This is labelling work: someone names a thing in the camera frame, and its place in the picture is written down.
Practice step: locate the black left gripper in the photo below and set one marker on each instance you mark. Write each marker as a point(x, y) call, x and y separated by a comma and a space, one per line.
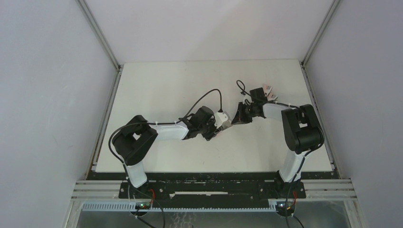
point(207, 137)

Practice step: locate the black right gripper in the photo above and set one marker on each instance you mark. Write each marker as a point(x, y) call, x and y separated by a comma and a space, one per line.
point(240, 118)

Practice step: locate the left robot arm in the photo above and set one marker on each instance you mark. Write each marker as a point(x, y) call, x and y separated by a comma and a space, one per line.
point(131, 142)

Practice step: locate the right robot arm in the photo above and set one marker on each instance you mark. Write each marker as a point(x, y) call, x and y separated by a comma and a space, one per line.
point(302, 131)

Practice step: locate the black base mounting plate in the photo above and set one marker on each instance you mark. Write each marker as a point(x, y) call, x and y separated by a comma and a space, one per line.
point(134, 195)

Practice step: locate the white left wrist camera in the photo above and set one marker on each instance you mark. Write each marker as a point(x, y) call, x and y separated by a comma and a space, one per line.
point(220, 118)

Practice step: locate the aluminium right frame rail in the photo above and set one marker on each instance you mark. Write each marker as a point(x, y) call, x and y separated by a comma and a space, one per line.
point(310, 81)

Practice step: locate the aluminium front extrusion rail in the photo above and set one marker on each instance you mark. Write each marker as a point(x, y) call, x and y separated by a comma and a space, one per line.
point(308, 190)

